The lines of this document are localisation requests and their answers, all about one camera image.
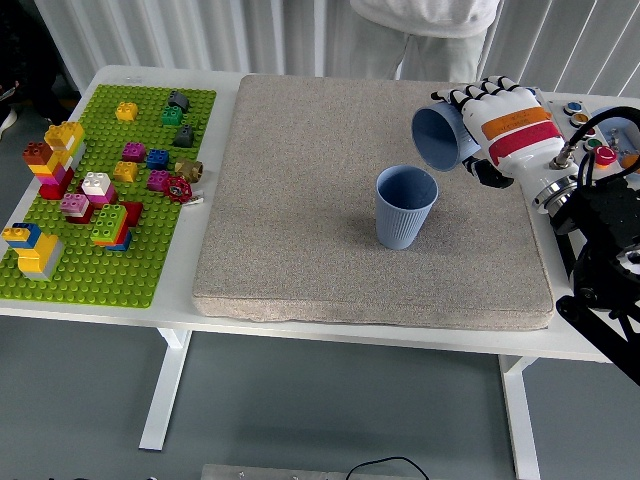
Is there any white table leg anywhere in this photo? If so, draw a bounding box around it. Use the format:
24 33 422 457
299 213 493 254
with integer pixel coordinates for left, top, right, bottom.
138 328 193 452
498 354 542 480

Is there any blue yellow grey brick stack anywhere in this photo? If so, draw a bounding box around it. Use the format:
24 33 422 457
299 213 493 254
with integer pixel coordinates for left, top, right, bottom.
1 222 65 281

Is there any green studded baseplate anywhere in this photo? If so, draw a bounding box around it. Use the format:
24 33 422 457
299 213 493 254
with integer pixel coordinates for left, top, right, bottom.
0 83 218 310

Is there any pink red brick stack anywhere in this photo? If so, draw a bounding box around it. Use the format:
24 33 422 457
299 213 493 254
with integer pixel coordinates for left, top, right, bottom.
59 192 96 225

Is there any brown yellow red brick tower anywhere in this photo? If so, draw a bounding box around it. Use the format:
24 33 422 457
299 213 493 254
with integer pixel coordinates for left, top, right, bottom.
21 141 76 201

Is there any yellow white brick tower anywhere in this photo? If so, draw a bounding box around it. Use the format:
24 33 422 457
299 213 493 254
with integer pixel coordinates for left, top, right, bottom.
43 121 87 171

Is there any green orange blue brick stack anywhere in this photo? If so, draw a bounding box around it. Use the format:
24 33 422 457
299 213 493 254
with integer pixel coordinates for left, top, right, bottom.
90 203 133 252

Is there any blue ribbed cup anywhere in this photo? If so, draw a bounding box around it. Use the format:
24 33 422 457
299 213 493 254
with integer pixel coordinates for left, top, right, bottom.
410 102 481 173
374 164 440 250

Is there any red toy brick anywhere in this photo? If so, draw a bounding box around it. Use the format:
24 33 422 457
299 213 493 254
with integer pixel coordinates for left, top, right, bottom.
119 201 145 229

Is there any grey-brown cushion mat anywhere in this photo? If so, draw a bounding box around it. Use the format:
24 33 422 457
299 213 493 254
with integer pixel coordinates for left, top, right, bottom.
191 74 556 332

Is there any black cable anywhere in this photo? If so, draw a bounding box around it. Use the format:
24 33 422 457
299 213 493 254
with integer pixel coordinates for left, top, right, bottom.
347 455 429 480

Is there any white pink brick stack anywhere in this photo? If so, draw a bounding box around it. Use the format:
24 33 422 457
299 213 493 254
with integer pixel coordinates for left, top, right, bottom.
79 171 119 209

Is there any brass valve red handwheel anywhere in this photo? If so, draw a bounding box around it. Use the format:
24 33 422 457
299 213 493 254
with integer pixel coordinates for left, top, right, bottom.
160 157 207 206

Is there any small metal chain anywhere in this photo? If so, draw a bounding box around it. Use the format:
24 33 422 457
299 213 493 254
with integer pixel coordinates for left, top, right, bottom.
605 127 632 151

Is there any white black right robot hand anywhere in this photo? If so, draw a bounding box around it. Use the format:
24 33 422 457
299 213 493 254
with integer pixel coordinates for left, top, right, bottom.
430 75 577 200

